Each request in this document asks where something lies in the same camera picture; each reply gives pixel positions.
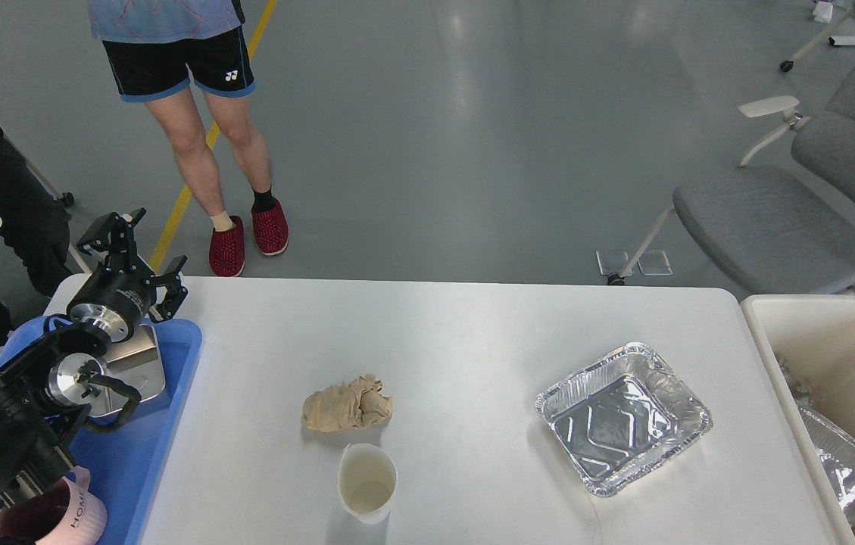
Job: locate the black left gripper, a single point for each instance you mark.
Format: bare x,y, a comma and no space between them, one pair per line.
123,288

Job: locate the stainless steel tray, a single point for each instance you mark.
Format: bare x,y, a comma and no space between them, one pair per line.
136,362

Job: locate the pink ribbed mug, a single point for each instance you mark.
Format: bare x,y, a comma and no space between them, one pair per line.
67,513

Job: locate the aluminium foil tray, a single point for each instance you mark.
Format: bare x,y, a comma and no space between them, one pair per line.
623,417

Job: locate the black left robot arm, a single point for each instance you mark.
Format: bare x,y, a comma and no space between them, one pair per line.
59,383

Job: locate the blue plastic bin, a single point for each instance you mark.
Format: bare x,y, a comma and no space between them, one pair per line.
132,446

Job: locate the standing person in shorts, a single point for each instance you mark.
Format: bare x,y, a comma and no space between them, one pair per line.
156,50

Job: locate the crumpled brown paper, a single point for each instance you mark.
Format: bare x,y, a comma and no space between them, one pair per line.
348,406

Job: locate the white paper cup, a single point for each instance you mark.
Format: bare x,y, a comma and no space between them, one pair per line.
366,482

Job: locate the grey office chair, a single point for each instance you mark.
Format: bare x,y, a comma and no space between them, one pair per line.
764,228

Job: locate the cream plastic bin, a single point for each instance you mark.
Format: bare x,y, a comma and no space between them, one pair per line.
813,337

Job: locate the foil tray in bin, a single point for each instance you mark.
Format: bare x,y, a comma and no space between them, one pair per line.
834,447

